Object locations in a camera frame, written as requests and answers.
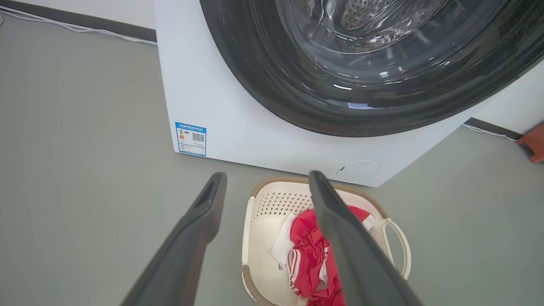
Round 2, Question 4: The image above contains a black round washer door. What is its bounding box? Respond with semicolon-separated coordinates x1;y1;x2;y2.
200;0;544;138

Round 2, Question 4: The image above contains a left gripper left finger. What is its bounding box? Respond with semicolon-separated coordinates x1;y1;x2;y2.
121;172;228;306

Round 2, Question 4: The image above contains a white floor cable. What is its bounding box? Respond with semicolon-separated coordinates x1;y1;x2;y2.
462;123;517;141
0;8;158;46

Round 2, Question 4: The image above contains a cream perforated laundry basket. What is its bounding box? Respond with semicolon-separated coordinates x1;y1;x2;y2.
241;177;412;306

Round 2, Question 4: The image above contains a round white filter cover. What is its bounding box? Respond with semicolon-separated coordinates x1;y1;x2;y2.
336;160;381;184

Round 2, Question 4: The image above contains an orange-red floor object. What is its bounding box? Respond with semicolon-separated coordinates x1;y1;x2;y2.
516;122;544;164

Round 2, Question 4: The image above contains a white garment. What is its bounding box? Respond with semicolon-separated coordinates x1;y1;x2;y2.
271;212;299;266

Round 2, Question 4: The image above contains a blue energy label sticker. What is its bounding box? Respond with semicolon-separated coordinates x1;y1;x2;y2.
175;122;207;157

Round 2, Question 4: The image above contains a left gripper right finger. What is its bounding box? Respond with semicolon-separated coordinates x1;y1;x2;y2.
308;170;424;306

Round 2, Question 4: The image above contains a steel washer drum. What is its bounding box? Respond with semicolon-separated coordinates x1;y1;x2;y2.
276;0;452;54

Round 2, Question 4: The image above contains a white front-load washing machine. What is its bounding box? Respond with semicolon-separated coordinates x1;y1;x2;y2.
154;0;544;188

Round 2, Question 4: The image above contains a red white-striped garment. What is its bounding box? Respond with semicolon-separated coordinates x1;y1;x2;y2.
287;205;377;306

